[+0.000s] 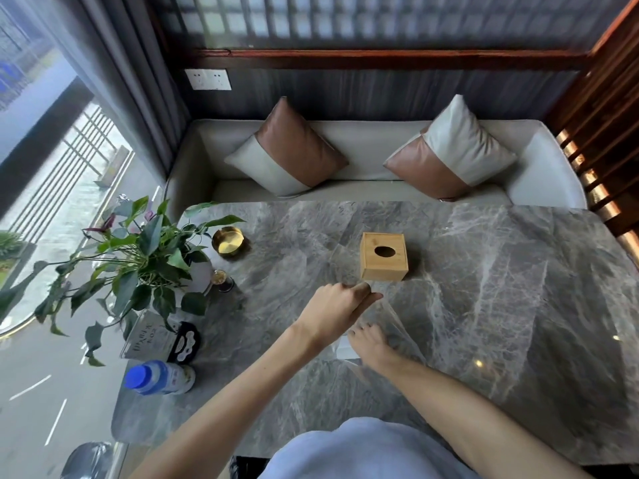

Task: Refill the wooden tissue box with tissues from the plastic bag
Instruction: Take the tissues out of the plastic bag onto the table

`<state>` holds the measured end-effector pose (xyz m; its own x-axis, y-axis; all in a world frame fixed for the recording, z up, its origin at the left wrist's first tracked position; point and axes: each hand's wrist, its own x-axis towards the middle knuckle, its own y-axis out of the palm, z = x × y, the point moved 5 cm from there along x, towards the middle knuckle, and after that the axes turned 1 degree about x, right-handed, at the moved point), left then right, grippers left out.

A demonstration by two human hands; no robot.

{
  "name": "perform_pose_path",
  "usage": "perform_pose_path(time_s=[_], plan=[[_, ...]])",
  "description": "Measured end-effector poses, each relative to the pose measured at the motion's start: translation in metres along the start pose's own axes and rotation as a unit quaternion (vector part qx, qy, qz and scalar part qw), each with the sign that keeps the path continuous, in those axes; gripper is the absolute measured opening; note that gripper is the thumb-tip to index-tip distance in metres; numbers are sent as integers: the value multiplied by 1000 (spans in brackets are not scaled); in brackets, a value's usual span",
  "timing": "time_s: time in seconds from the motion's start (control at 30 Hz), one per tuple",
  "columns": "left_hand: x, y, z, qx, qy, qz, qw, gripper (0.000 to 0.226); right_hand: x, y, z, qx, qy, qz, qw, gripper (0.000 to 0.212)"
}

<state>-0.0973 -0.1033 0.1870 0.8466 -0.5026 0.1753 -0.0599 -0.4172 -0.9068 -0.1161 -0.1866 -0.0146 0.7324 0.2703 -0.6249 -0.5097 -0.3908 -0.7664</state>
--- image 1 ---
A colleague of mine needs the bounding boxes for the person's right hand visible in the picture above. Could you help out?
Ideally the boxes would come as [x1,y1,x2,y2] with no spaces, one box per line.
[347,323,401,371]

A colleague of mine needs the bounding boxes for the person's left hand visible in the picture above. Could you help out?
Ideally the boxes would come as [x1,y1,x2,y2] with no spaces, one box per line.
[295,282,384,348]

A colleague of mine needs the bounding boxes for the clear plastic film sheet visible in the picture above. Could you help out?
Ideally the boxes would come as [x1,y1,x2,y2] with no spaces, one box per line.
[327,280,431,369]

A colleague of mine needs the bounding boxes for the person's right forearm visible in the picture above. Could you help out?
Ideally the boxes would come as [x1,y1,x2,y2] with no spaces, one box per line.
[379,350,595,479]

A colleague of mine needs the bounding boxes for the person's left forearm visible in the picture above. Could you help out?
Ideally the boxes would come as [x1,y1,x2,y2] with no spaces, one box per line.
[129,321,322,479]

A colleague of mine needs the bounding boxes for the small white box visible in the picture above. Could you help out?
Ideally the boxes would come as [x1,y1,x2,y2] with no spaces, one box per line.
[335,335,361,363]

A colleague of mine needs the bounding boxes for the wooden tissue box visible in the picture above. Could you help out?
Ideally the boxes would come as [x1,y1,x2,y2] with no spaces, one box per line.
[360,232,409,283]

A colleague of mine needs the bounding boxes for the person's light blue shirt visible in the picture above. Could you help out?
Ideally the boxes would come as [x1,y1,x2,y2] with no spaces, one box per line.
[259,417,481,479]

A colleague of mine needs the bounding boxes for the small glass cup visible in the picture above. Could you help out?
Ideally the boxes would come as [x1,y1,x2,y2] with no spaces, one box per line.
[211,269,236,294]

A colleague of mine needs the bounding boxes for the cream upholstered sofa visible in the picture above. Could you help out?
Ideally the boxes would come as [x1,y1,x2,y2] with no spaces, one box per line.
[165,118,589,216]

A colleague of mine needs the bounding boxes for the gold metal ashtray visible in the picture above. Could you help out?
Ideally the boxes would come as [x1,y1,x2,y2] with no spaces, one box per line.
[212,227,246,257]

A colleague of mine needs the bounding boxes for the white plant pot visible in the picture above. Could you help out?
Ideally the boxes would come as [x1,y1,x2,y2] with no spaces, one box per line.
[172,244,216,298]

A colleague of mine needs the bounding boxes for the brown and cream cushion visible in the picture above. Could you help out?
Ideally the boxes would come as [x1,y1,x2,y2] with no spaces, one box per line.
[224,96,349,199]
[383,94,519,201]

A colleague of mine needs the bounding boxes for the black card stand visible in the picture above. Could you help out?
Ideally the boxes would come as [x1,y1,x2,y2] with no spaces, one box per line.
[167,321,202,364]

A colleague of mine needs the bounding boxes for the blue-capped water bottle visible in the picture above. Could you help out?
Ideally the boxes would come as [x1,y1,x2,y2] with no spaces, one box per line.
[124,360,196,397]

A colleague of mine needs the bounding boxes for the clear acrylic table sign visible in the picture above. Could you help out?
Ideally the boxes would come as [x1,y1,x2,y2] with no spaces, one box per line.
[120,310,176,363]

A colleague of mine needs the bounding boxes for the green leafy plant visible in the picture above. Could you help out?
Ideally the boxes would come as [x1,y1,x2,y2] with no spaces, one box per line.
[0,194,246,368]

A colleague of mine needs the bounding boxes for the frosted lattice panel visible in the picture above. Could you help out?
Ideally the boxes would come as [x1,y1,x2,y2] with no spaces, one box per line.
[150,0,622,50]

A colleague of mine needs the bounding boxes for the wooden slat screen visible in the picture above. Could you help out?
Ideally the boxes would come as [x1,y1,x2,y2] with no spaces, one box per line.
[543,0,639,267]

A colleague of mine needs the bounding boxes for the dark grey chair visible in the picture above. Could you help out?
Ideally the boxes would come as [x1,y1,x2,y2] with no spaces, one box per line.
[60,442,116,479]

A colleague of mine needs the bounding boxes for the grey curtain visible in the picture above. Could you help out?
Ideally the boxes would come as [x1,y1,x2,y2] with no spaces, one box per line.
[30,0,193,181]

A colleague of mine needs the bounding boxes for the dark wooden wall rail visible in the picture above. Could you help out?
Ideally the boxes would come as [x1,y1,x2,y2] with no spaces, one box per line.
[190,47,593,72]

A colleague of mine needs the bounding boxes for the white wall socket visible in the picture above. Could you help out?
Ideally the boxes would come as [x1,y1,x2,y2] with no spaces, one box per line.
[185,69,233,91]

